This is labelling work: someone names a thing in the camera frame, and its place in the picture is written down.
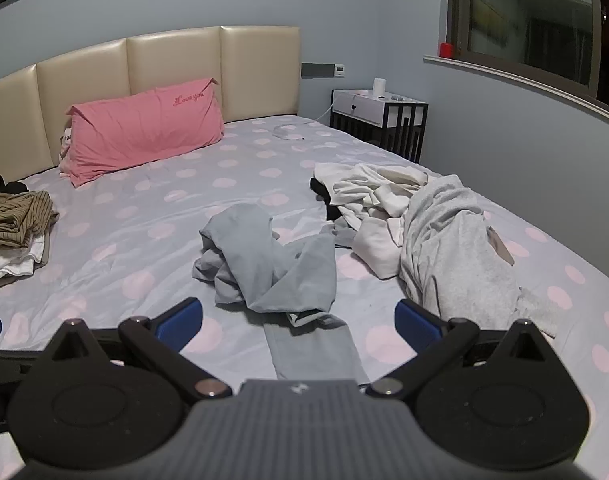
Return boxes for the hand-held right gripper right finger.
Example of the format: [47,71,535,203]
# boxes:
[365,299,565,400]

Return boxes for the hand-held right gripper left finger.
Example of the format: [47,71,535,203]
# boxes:
[34,297,232,402]

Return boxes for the grey-blue pants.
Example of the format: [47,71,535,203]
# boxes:
[193,204,371,386]

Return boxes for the white folded garment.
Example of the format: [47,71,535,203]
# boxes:
[0,232,50,288]

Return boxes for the light grey garment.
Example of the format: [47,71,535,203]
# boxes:
[399,174,560,338]

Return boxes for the brown striped garment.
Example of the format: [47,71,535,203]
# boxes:
[0,191,60,249]

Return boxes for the bed with polka dot sheet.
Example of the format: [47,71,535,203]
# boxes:
[0,115,609,480]

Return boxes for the white crumpled garment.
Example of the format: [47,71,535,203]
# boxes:
[311,161,430,281]

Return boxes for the small black garment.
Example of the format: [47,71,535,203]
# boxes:
[0,175,30,198]

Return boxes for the pink pillow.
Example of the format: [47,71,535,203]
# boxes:
[59,77,226,188]

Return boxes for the white patterned pillow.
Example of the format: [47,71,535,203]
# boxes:
[58,127,75,166]

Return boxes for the black and white nightstand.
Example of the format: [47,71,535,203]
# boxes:
[329,89,429,165]

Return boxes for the beige padded headboard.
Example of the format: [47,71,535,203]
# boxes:
[0,25,301,186]

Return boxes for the white charging cable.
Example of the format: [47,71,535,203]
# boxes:
[273,102,335,141]

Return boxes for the window with grey frame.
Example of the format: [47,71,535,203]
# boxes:
[423,0,609,126]

